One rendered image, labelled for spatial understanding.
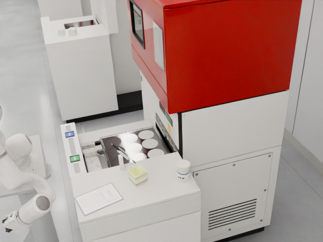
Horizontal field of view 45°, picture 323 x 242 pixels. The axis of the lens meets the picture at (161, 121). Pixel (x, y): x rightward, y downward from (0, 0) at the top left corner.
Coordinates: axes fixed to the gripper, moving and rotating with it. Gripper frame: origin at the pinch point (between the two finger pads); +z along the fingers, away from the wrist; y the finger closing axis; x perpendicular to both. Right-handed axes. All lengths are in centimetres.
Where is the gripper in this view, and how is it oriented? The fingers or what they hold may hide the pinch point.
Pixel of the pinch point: (9, 227)
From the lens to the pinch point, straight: 194.7
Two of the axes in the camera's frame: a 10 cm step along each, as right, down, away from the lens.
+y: 7.6, 4.0, 5.2
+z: -6.5, 4.8, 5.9
